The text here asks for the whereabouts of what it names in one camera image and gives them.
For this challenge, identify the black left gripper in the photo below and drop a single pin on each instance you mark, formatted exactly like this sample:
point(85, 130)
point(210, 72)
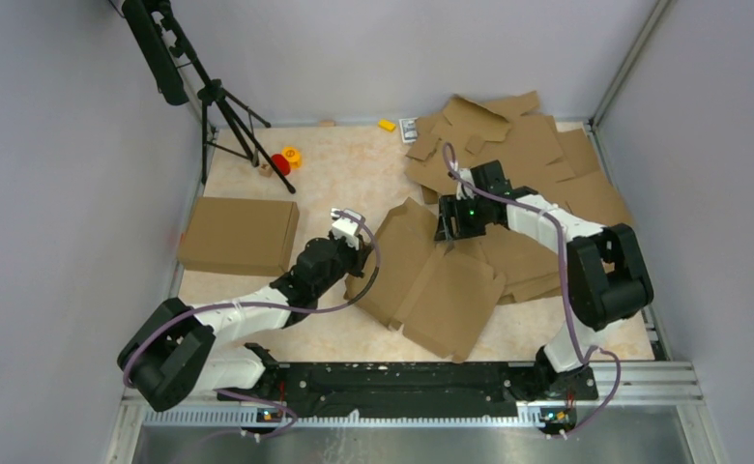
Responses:
point(360, 256)

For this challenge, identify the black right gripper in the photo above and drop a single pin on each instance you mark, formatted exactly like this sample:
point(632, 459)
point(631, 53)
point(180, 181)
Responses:
point(450, 207)

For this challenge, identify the cardboard box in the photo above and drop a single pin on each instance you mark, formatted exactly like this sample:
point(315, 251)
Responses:
point(438, 295)
point(241, 237)

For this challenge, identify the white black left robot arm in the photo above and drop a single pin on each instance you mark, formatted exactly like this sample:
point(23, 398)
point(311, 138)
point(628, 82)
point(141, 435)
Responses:
point(175, 353)

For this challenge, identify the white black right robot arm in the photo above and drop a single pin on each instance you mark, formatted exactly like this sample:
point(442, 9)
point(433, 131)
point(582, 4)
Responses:
point(602, 273)

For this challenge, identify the folded closed cardboard box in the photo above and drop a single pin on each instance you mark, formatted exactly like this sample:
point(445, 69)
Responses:
point(241, 237)

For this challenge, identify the playing card box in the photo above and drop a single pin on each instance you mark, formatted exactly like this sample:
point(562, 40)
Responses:
point(408, 130)

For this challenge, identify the red round toy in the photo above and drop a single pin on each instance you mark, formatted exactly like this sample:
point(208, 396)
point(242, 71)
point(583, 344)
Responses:
point(282, 164)

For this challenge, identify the small wooden cube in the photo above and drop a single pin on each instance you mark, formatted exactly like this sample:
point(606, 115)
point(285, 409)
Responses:
point(265, 170)

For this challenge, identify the orange round toy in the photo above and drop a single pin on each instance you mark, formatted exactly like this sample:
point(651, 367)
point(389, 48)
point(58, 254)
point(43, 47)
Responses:
point(293, 156)

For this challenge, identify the cardboard sheet pile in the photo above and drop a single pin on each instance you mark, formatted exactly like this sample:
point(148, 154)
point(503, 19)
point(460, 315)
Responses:
point(561, 165)

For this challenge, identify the yellow block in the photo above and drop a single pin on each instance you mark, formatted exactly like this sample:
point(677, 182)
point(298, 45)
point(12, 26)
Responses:
point(387, 125)

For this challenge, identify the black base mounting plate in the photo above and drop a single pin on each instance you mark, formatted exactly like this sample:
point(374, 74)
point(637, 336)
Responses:
point(417, 390)

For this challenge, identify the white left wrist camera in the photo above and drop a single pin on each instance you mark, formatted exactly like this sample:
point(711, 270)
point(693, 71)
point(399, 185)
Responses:
point(347, 225)

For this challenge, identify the aluminium frame rail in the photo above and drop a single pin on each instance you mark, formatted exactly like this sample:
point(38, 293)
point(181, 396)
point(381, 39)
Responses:
point(647, 412)

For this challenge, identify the black camera tripod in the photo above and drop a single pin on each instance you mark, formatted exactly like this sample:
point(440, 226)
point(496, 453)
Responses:
point(167, 51)

